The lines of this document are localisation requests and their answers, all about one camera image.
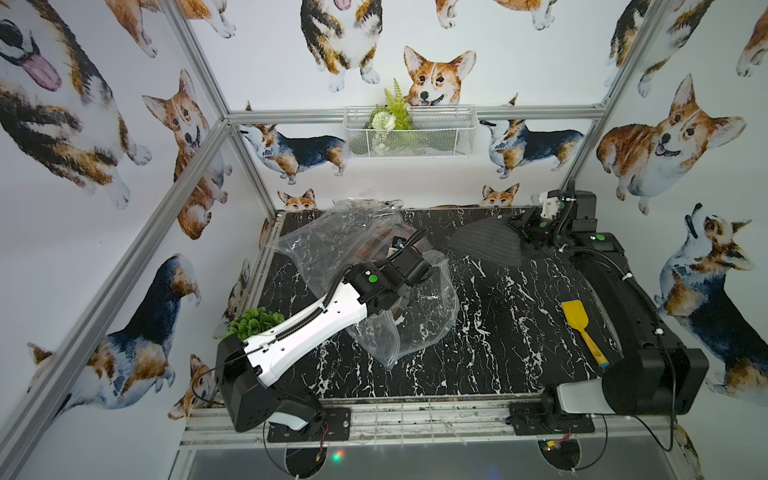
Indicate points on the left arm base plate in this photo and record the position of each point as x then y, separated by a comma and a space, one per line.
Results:
332, 424

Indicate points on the clear plastic vacuum bag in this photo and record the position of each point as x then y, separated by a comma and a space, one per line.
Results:
359, 230

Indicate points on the green potted plant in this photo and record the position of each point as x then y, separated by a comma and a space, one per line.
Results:
253, 322

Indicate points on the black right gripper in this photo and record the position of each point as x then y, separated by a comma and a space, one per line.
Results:
527, 219

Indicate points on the fern and white flower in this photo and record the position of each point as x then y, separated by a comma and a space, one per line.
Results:
390, 125

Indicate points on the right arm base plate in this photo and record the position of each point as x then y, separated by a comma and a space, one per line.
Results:
537, 419

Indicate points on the white wire wall basket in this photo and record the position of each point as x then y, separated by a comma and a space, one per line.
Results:
437, 132

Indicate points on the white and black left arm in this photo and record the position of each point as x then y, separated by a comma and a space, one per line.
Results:
247, 371

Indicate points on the yellow plastic spatula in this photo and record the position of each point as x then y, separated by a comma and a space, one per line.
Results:
577, 318

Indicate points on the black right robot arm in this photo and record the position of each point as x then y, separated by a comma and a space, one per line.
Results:
656, 373

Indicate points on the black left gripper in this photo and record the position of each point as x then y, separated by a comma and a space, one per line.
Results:
411, 258

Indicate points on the dark striped shirt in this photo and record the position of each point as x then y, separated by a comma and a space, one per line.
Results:
500, 240

